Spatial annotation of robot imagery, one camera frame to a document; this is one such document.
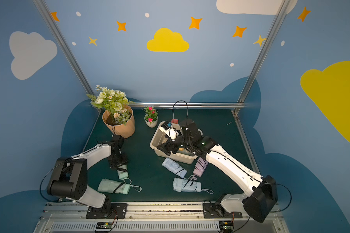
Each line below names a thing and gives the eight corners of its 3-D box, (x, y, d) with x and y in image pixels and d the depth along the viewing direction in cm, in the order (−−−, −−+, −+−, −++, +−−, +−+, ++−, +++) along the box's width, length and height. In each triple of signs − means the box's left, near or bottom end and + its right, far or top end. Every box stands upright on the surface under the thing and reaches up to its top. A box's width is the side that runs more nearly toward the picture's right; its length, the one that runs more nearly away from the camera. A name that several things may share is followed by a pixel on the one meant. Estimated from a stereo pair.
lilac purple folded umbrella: (191, 173, 89) (192, 171, 87) (198, 158, 95) (198, 156, 93) (201, 178, 87) (202, 176, 85) (207, 163, 94) (208, 161, 91)
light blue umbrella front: (173, 191, 82) (173, 190, 80) (173, 179, 86) (173, 177, 84) (200, 192, 82) (201, 190, 80) (199, 179, 86) (200, 177, 84)
